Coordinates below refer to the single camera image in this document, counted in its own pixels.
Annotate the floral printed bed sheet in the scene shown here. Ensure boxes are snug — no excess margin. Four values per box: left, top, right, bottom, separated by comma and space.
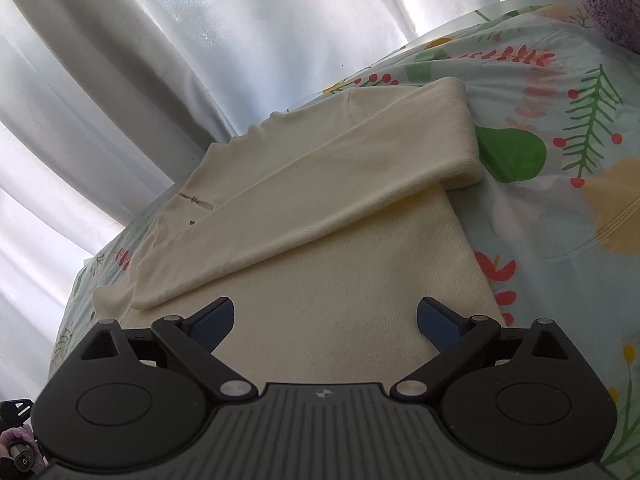
50, 2, 640, 480

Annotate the white curtain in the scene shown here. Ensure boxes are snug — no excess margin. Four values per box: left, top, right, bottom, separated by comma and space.
0, 0, 581, 413

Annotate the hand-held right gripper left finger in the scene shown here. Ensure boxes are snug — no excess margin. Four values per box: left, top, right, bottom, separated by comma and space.
77, 296, 253, 403

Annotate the purple fuzzy cloth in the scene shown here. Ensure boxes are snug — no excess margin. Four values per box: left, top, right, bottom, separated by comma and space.
567, 0, 640, 50

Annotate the cream knit sweater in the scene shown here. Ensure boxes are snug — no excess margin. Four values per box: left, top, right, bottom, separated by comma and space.
92, 76, 506, 397

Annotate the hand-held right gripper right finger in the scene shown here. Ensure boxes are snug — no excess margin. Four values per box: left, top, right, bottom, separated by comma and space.
390, 296, 568, 403

